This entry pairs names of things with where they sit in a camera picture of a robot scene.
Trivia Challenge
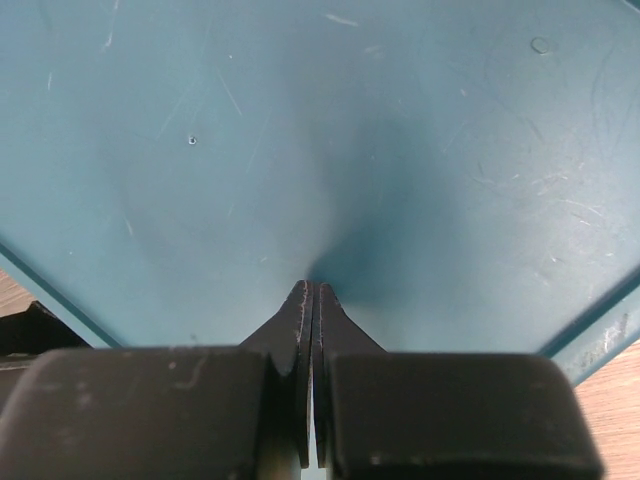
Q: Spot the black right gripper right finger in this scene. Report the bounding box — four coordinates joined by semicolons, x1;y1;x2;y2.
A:
312;283;384;468

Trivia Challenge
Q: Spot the teal drawer cabinet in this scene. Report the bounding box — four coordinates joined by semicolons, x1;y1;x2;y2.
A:
1;1;639;382

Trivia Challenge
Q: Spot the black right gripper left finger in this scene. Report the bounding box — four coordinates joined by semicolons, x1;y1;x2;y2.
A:
240;280;314;469

